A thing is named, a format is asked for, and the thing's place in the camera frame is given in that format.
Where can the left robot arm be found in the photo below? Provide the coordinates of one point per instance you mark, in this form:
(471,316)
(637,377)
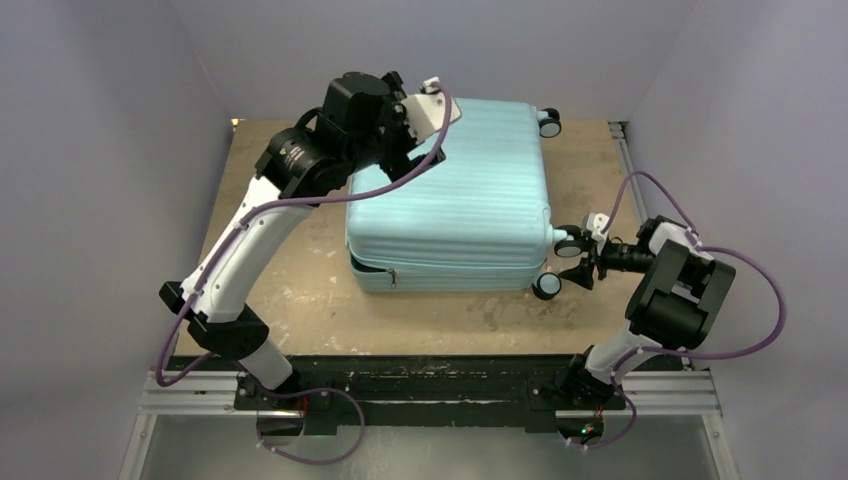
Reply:
(364,121)

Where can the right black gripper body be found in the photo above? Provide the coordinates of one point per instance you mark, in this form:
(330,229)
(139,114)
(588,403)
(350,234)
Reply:
(625,257)

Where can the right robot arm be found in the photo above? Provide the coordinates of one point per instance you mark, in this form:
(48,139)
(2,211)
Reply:
(673,307)

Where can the light blue suitcase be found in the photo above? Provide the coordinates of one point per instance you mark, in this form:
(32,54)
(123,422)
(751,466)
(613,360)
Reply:
(480,220)

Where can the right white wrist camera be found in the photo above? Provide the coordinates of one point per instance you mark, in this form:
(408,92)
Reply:
(596,226)

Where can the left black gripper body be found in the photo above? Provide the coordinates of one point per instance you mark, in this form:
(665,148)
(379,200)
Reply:
(393,141)

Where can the black metal base rail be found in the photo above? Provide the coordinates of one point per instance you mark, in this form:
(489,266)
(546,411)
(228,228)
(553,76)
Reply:
(488,391)

